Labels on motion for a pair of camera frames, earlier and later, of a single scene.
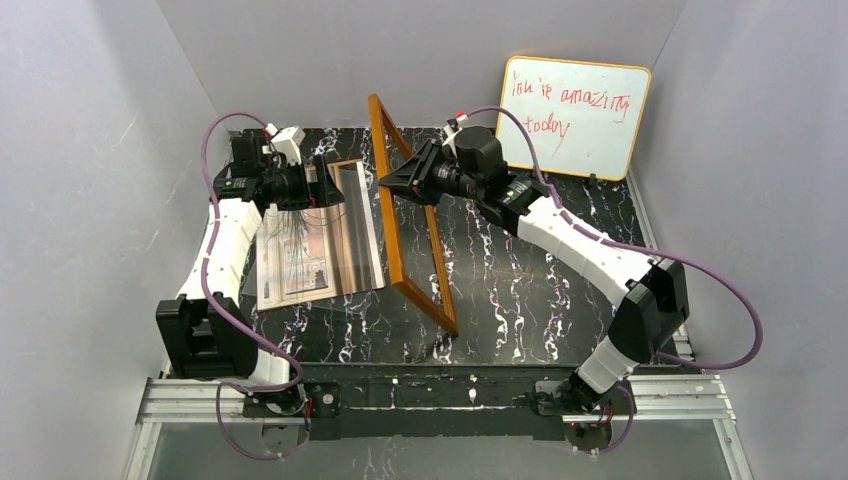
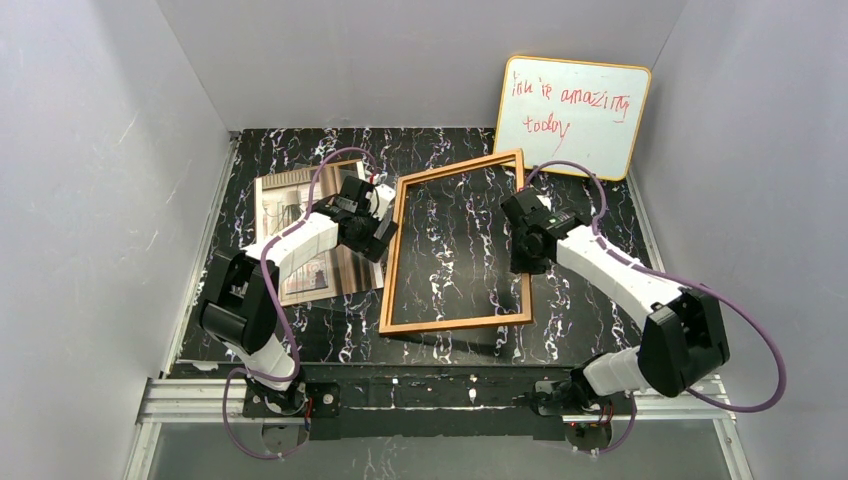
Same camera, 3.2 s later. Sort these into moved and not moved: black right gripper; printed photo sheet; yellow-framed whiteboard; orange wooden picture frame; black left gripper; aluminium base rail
Moved: black left gripper; orange wooden picture frame; black right gripper
Not moved: yellow-framed whiteboard; printed photo sheet; aluminium base rail
